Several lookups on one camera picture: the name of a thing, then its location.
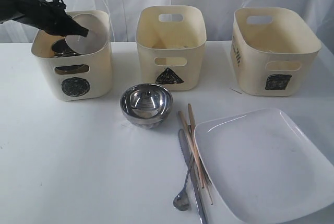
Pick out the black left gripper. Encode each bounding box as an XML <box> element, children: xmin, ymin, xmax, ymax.
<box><xmin>1</xmin><ymin>0</ymin><xmax>89</xmax><ymax>37</ymax></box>

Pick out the white ceramic bowl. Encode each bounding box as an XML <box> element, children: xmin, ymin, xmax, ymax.
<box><xmin>65</xmin><ymin>13</ymin><xmax>109</xmax><ymax>54</ymax></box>

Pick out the stainless steel bowl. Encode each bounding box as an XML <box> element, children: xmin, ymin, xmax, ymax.
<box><xmin>120</xmin><ymin>84</ymin><xmax>173</xmax><ymax>129</ymax></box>

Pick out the white square plate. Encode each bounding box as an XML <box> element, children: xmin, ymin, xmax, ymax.
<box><xmin>194</xmin><ymin>108</ymin><xmax>333</xmax><ymax>223</ymax></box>

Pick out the cream bin with circle mark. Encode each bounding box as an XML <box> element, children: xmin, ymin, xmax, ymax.
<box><xmin>31</xmin><ymin>10</ymin><xmax>112</xmax><ymax>101</ymax></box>

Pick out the cream bin with triangle mark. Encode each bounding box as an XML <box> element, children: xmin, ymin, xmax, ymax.
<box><xmin>136</xmin><ymin>5</ymin><xmax>207</xmax><ymax>91</ymax></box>

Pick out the steel table knife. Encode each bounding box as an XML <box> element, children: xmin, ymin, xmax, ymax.
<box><xmin>178</xmin><ymin>129</ymin><xmax>208</xmax><ymax>223</ymax></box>

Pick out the cream bin with square mark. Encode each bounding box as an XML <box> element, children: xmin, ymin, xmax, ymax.
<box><xmin>230</xmin><ymin>7</ymin><xmax>321</xmax><ymax>97</ymax></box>

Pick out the long steel spoon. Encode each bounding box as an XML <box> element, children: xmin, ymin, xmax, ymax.
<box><xmin>173</xmin><ymin>154</ymin><xmax>194</xmax><ymax>211</ymax></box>

